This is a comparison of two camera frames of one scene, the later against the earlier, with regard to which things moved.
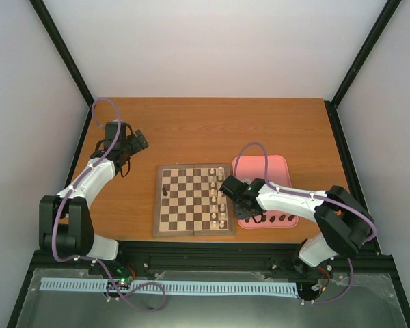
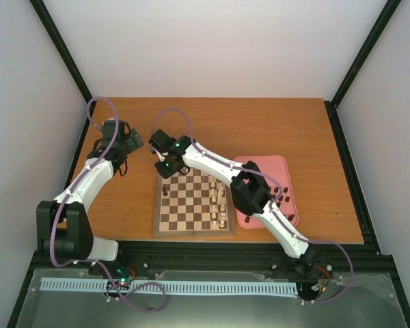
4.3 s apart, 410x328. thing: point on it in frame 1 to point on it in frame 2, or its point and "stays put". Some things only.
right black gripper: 242,215 to 163,173
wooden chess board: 188,201 stays put
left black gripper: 137,145 stays put
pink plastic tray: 253,168 stays put
